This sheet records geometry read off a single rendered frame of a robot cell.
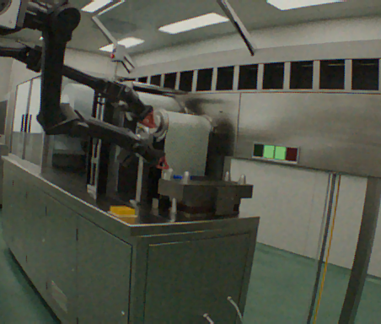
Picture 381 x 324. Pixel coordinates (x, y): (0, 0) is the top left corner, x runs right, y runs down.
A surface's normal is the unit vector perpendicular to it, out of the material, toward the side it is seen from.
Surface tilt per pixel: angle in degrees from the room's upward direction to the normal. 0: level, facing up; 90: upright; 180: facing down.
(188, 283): 90
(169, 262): 90
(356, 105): 90
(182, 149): 90
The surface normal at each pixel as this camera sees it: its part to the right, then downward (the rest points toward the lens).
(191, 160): 0.63, 0.11
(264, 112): -0.77, -0.04
